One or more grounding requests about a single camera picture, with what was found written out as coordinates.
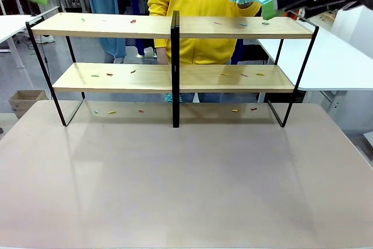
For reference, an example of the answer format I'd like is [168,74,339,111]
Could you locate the white desk with leg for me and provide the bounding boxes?
[0,14,40,69]

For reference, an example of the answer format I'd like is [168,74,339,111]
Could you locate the white cabinet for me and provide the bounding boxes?
[331,4,373,52]

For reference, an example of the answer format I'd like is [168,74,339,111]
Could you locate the person's blue jeans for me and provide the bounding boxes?
[180,93,262,104]

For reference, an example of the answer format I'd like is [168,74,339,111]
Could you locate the person's left forearm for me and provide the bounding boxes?
[235,0,262,17]

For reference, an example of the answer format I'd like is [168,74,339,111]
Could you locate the person's right forearm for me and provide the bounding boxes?
[153,12,167,50]

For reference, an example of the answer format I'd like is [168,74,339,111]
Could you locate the large white table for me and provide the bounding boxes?
[256,12,373,92]

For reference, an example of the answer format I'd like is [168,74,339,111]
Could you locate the wooden two-tier black-framed shelf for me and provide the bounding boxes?
[25,6,320,129]

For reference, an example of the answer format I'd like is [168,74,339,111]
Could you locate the person's right hand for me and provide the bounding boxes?
[157,47,170,65]

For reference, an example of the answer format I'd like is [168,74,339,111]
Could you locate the brown cardboard box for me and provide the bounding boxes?
[8,90,49,120]

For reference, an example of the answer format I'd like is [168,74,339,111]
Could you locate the black chair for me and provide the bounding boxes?
[231,38,269,65]

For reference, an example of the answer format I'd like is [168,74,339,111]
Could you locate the person in yellow hoodie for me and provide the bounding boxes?
[145,0,262,65]

